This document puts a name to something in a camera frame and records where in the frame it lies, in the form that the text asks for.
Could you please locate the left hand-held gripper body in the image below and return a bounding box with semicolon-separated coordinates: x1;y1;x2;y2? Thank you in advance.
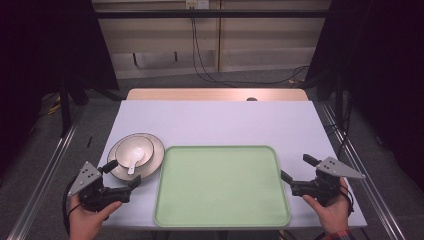
67;161;133;213

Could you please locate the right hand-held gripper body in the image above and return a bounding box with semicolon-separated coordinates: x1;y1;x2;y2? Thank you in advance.
290;156;367;206

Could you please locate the cream bowl with dark rim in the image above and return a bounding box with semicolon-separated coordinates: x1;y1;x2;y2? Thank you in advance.
114;135;155;170

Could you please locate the white ceramic spoon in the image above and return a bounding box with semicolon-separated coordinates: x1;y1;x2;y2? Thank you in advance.
126;147;146;176

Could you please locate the cream plate with dark rim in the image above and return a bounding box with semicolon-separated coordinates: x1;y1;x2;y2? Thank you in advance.
106;132;166;182

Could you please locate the light green tray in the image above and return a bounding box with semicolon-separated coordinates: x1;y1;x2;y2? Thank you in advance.
153;144;292;229

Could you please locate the person's left hand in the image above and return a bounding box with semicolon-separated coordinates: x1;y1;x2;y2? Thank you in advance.
68;194;124;240

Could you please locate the person's right hand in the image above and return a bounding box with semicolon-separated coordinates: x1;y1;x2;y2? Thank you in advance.
302;177;353;236

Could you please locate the white table mat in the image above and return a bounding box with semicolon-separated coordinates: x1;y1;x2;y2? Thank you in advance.
99;99;368;231

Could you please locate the black curtain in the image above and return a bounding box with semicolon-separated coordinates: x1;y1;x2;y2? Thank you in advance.
304;0;424;183
0;0;120;174

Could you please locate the black metal crossbar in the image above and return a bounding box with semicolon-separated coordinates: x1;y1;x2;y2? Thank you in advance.
94;9;335;20

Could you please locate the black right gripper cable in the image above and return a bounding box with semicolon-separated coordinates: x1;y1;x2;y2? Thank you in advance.
339;184;355;216

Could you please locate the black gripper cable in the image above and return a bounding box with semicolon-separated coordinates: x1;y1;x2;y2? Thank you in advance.
61;181;83;235
339;184;355;216

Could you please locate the aluminium frame rail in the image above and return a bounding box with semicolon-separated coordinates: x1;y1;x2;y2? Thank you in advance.
319;102;407;240
6;105;86;240

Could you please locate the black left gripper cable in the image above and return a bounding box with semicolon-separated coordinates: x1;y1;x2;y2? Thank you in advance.
61;181;83;235

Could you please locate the black metal stand post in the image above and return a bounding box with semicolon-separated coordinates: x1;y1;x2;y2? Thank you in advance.
58;79;73;138
334;74;345;128

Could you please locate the yellow cable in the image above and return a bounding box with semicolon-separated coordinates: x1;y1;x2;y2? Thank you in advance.
45;94;63;116

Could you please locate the long black floor cable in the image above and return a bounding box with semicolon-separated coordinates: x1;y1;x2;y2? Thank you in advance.
190;15;311;86

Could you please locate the white wall socket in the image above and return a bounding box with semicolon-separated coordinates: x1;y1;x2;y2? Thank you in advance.
185;0;211;10

